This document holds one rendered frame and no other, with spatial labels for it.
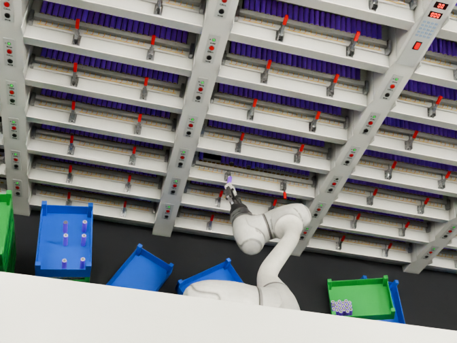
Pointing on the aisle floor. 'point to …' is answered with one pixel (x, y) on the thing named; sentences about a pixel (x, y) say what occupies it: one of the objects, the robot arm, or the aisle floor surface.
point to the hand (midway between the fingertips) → (230, 190)
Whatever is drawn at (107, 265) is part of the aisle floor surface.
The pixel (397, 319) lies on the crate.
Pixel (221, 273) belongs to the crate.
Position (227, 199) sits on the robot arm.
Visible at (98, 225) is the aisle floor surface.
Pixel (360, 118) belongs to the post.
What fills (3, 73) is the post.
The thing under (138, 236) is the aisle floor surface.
